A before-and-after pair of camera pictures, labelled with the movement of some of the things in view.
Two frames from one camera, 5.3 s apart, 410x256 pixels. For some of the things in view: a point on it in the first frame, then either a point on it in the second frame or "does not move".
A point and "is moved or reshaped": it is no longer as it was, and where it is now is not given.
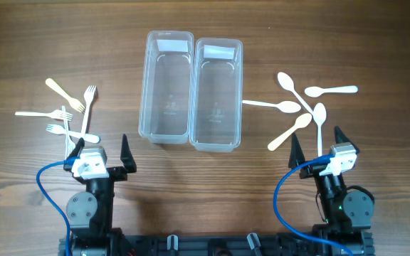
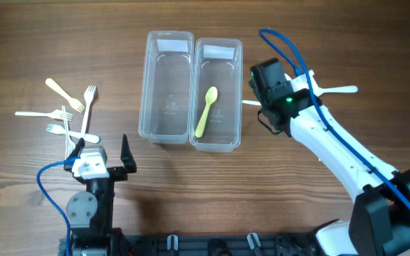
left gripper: x=114 y=172 does not move
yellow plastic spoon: x=302 y=120 is moved or reshaped
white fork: x=90 y=94 does not move
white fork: x=69 y=146 does not move
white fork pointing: x=57 y=114 does not move
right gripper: x=312 y=171 to x=266 y=75
